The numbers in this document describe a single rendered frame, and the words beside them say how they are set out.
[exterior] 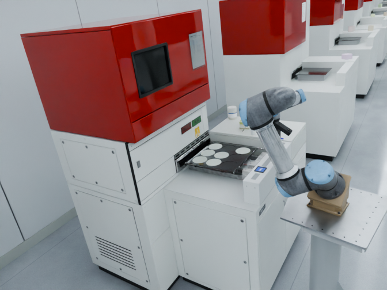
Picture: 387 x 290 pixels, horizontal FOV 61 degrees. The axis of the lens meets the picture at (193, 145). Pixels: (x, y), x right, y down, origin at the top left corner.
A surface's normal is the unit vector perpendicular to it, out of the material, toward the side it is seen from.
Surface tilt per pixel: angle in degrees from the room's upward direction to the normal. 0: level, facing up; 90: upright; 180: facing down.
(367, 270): 0
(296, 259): 0
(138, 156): 90
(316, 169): 40
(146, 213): 90
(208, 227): 90
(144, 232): 90
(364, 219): 0
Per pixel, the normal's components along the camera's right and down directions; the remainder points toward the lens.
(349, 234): -0.12, -0.91
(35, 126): 0.84, 0.13
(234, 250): -0.54, 0.40
